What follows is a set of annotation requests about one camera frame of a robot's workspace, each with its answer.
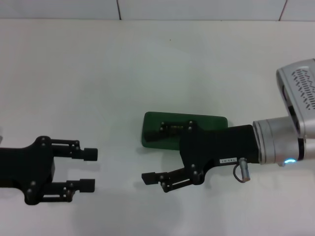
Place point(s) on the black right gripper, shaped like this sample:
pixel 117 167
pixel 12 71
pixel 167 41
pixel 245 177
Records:
pixel 216 147

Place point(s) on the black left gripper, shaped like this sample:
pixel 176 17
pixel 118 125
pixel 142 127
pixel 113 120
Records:
pixel 27 169

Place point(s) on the green glasses case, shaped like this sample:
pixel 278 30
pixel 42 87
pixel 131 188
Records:
pixel 204 123

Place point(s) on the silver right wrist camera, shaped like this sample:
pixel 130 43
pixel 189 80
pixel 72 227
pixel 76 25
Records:
pixel 300 98

